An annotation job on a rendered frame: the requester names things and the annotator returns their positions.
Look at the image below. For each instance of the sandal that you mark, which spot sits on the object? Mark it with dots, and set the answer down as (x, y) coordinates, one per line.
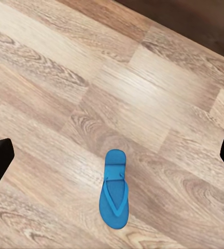
(113, 203)

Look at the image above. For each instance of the bed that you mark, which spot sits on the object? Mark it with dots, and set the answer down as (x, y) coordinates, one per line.
(199, 20)

